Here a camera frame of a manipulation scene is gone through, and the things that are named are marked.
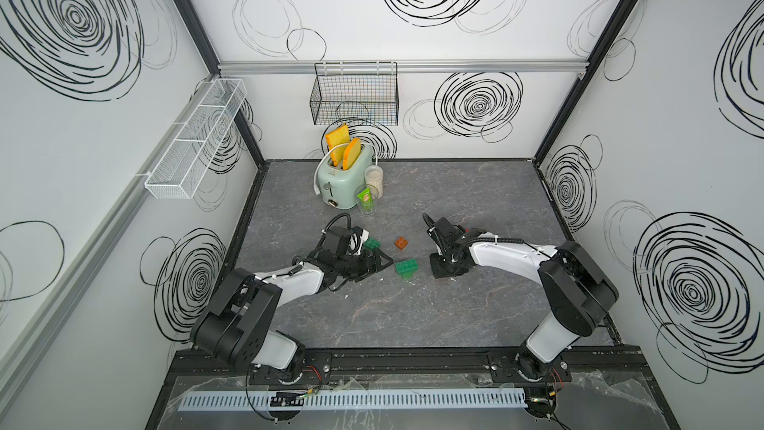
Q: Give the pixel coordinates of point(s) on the orange lego brick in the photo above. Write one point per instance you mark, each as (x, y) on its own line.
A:
(401, 243)

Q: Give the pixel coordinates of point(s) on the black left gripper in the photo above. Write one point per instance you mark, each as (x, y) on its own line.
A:
(367, 267)

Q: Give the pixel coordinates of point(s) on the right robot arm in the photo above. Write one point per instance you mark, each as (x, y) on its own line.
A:
(578, 292)

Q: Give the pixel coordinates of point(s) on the white slotted cable duct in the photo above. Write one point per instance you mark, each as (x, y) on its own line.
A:
(375, 399)

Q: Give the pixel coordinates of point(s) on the white mesh wall shelf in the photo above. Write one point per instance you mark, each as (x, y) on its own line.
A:
(182, 167)

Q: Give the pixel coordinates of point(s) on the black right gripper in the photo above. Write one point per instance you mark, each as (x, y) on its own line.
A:
(436, 272)

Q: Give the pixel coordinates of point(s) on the mint green toaster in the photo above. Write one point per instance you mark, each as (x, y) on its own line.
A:
(337, 187)

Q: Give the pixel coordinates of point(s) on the clear glass with green packet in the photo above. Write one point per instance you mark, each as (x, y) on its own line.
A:
(366, 199)

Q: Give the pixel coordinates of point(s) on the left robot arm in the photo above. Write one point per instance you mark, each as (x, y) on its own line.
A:
(236, 325)

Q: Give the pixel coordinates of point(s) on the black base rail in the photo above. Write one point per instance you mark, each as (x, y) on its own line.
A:
(329, 365)

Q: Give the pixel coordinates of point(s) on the jar of beige grains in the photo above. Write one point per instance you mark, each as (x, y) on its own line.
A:
(374, 176)

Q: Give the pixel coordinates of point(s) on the orange toast slice front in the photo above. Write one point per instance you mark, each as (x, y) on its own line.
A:
(351, 153)

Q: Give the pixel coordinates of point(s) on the yellow toast slice back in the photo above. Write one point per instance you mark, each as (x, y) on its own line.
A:
(337, 141)

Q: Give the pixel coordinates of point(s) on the black wire basket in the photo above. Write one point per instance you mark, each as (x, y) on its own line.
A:
(355, 90)

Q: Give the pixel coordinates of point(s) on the dark green long lego brick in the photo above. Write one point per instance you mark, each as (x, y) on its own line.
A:
(371, 244)

